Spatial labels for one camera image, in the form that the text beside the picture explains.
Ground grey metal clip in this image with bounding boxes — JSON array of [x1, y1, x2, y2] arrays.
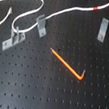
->
[[97, 18, 109, 43], [36, 15, 47, 37], [2, 27, 26, 51]]

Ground orange L-shaped hex key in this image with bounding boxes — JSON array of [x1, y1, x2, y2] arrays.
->
[[50, 48, 85, 81]]

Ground grey metal clip right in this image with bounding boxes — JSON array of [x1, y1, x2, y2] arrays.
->
[[97, 18, 109, 43]]

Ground grey metal clip middle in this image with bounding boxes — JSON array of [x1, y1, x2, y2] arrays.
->
[[36, 15, 47, 37]]

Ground grey metal clip left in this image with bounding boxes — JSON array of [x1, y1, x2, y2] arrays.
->
[[2, 27, 26, 51]]

